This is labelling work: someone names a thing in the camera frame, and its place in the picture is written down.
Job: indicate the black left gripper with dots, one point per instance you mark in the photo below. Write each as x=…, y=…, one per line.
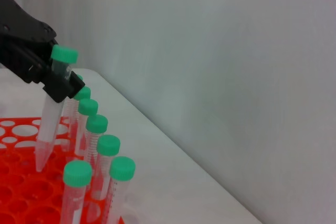
x=21, y=32

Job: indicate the clear test tube green cap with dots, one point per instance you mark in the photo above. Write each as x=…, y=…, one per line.
x=88, y=106
x=50, y=127
x=83, y=93
x=122, y=168
x=79, y=77
x=77, y=173
x=108, y=145
x=97, y=123

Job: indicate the orange plastic test tube rack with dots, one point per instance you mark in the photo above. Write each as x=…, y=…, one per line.
x=21, y=182

